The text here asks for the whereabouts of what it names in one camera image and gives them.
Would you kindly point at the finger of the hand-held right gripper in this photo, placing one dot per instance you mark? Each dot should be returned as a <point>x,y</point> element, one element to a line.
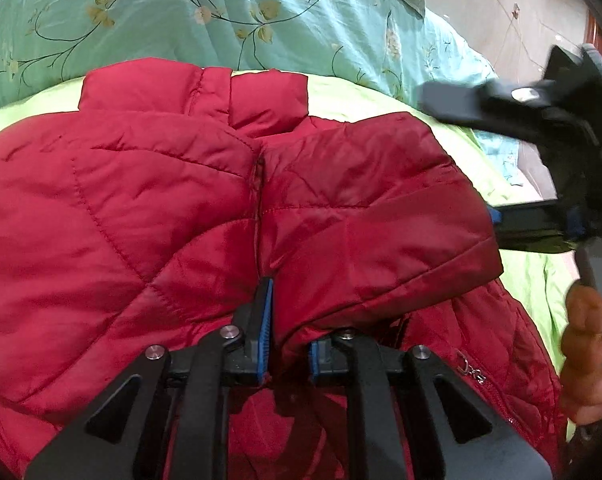
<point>523,227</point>
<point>473,102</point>

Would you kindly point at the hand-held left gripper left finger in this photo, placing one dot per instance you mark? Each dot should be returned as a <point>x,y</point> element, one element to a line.
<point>265,331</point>

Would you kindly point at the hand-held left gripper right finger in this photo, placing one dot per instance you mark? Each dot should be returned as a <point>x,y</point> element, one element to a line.
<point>317,356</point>

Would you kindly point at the red quilted jacket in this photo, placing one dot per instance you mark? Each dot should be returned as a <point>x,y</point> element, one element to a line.
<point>181,200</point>

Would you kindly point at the person's right hand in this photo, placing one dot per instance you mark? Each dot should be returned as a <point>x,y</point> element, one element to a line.
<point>588,360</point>

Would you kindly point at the light green bed sheet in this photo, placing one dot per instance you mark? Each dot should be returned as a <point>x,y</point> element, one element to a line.
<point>546,280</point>

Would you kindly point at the teal floral quilt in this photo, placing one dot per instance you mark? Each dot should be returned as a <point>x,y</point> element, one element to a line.
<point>181,15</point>

